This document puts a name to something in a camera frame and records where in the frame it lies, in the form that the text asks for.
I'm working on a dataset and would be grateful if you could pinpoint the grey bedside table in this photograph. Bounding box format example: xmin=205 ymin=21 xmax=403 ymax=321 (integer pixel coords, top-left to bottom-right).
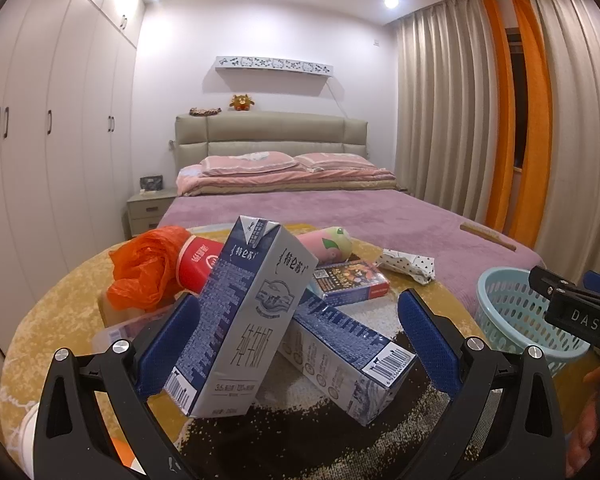
xmin=126 ymin=188 xmax=178 ymax=237

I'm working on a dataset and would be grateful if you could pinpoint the left pink pillow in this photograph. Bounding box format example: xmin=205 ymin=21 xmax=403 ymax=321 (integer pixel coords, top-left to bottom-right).
xmin=200 ymin=151 xmax=298 ymax=177

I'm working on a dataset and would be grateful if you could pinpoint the pink peach drink bottle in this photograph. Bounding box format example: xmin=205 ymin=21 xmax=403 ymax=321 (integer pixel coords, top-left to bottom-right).
xmin=298 ymin=226 xmax=352 ymax=266

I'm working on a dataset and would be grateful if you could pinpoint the right pink pillow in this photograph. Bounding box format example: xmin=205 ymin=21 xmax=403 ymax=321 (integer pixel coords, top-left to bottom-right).
xmin=294 ymin=153 xmax=376 ymax=171

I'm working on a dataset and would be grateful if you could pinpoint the blue milk carton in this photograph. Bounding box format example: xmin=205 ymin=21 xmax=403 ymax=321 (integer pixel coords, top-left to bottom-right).
xmin=278 ymin=289 xmax=416 ymax=426
xmin=164 ymin=216 xmax=317 ymax=418

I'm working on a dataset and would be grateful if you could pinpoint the clear plastic bottle blue cap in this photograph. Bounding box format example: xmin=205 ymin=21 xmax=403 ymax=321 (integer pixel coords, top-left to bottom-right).
xmin=92 ymin=298 xmax=172 ymax=353

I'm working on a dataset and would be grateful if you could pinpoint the dark item on headboard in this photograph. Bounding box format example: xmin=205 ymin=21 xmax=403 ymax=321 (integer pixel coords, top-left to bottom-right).
xmin=189 ymin=107 xmax=222 ymax=117

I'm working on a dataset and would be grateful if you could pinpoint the light blue plastic basket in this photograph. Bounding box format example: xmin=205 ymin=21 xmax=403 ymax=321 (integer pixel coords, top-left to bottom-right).
xmin=476 ymin=266 xmax=590 ymax=376

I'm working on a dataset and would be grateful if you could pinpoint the beige curtain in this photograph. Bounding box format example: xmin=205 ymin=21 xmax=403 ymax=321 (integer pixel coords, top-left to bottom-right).
xmin=396 ymin=0 xmax=600 ymax=280

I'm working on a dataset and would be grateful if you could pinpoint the orange plastic bag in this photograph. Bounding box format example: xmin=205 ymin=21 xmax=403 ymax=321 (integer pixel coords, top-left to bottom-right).
xmin=106 ymin=226 xmax=190 ymax=311

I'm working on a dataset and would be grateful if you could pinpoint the orange plush toy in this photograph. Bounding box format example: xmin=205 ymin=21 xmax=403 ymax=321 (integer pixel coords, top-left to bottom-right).
xmin=230 ymin=94 xmax=254 ymax=112

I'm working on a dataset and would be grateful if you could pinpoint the folded pink quilt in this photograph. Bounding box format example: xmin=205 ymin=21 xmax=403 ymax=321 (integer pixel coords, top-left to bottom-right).
xmin=175 ymin=165 xmax=398 ymax=196

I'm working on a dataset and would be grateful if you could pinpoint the orange curtain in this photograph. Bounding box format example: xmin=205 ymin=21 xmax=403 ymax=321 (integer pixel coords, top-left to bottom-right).
xmin=479 ymin=0 xmax=554 ymax=250

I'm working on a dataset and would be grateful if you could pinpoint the colourful snack box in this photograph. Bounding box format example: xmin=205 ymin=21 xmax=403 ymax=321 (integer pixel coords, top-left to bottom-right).
xmin=310 ymin=259 xmax=390 ymax=307

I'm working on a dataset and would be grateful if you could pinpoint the white patterned wall shelf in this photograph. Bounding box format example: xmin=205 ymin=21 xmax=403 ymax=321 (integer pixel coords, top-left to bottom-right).
xmin=214 ymin=55 xmax=334 ymax=77

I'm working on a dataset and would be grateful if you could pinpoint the white wardrobe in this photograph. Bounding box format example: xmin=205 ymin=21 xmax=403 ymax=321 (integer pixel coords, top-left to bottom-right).
xmin=0 ymin=0 xmax=145 ymax=351

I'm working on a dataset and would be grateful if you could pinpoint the white dotted crumpled paper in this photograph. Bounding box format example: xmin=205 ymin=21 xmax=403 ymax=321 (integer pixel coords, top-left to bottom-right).
xmin=375 ymin=249 xmax=436 ymax=285

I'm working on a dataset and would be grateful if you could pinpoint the pink pillow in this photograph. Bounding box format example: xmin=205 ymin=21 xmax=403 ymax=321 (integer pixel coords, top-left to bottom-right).
xmin=200 ymin=151 xmax=298 ymax=177
xmin=294 ymin=153 xmax=376 ymax=171

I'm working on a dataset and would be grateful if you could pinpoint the small photo frame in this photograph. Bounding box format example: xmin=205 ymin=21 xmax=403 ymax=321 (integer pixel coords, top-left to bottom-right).
xmin=140 ymin=174 xmax=163 ymax=193

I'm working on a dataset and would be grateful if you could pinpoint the bed with purple cover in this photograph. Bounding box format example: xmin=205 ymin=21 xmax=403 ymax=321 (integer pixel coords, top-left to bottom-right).
xmin=157 ymin=110 xmax=546 ymax=317

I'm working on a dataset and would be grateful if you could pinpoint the beige padded headboard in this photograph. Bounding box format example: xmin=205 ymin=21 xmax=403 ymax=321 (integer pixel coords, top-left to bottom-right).
xmin=173 ymin=112 xmax=368 ymax=169

